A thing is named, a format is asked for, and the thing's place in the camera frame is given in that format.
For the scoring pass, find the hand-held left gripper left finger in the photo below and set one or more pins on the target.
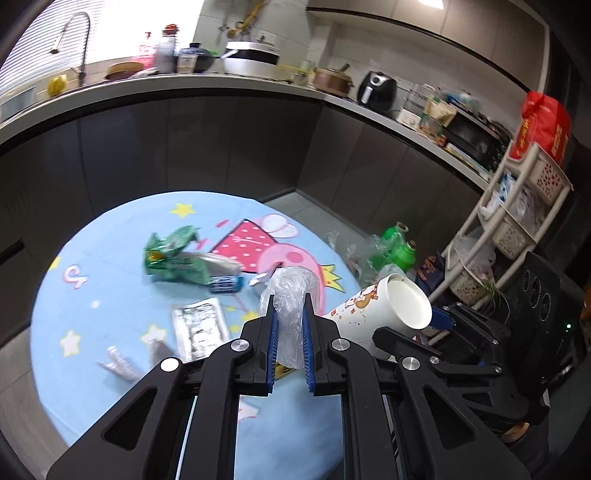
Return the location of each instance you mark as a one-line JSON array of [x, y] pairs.
[[273, 341]]

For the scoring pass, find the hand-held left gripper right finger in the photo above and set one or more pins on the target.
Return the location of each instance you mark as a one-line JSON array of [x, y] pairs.
[[308, 350]]

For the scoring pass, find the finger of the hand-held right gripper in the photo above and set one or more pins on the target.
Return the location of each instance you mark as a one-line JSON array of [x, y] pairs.
[[401, 341], [441, 318]]

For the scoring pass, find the patterned white paper cup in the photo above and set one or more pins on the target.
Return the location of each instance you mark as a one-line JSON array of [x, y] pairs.
[[369, 309]]

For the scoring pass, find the blue candy wrapper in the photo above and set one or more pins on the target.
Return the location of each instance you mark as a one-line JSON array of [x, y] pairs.
[[226, 284]]

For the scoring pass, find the person's right hand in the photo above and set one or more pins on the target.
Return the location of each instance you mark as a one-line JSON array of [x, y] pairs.
[[513, 434]]

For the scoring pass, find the yellow packet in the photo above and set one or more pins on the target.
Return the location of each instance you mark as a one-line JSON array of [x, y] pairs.
[[284, 371]]

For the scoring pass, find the dark blue printed bag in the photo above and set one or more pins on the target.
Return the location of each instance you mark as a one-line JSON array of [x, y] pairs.
[[429, 274]]

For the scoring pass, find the white paper scrap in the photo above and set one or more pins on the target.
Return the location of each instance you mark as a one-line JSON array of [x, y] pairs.
[[259, 280]]

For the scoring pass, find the translucent plastic bag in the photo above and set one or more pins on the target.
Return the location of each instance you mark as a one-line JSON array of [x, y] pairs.
[[471, 254]]

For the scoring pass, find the silver foil packet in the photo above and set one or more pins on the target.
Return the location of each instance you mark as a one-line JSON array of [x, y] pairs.
[[198, 327]]

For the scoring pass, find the green plastic bottle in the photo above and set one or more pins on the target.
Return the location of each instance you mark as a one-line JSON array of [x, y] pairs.
[[395, 233], [397, 256]]

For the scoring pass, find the white plastic storage rack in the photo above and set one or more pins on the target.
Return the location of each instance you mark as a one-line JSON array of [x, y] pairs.
[[521, 226]]

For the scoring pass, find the green snack wrapper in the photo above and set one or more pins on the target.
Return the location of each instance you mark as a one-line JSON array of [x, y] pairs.
[[166, 258]]

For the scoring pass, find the small silver wrapper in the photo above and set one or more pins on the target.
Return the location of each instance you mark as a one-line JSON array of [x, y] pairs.
[[117, 362]]

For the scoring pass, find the blue cartoon printed tablecloth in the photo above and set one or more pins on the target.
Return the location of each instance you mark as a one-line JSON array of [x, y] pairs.
[[115, 277]]

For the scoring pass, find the black toaster oven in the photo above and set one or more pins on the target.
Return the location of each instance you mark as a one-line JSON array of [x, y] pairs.
[[475, 138]]

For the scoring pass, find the white box appliance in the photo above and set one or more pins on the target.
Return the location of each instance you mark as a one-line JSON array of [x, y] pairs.
[[410, 119]]

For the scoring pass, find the dark lower kitchen cabinets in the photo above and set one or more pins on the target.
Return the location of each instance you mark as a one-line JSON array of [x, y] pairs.
[[184, 143]]

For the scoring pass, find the red plastic bag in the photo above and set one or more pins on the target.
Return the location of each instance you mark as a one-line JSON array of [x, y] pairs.
[[545, 120]]

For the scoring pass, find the black air fryer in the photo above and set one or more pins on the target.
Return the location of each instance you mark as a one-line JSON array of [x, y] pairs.
[[376, 90]]

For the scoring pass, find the brown cooking pot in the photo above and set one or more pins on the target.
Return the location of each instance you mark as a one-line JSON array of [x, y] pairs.
[[332, 82]]

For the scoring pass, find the grey kitchen countertop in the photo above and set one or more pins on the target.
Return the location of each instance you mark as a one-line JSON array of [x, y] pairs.
[[184, 83]]

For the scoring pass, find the dark overhead cabinet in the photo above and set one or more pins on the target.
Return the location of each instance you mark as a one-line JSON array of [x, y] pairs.
[[438, 37]]

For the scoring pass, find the white rice cooker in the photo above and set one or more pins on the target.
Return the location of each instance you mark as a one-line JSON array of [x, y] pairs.
[[251, 60]]

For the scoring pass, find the black lidded pan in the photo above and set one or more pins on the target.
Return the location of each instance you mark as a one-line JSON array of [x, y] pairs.
[[198, 60]]

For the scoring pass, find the brown bowl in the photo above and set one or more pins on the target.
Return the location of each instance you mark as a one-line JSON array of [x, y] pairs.
[[123, 70]]

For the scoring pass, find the yellow hanging utensil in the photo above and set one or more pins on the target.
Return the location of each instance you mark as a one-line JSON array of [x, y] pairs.
[[247, 21]]

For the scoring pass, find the yellow fruit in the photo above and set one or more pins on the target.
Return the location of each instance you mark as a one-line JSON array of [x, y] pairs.
[[57, 86]]

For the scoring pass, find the steel kitchen faucet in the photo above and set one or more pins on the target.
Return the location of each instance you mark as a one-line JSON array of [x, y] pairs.
[[83, 50]]

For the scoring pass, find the window blind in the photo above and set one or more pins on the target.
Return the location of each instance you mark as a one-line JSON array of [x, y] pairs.
[[115, 27]]

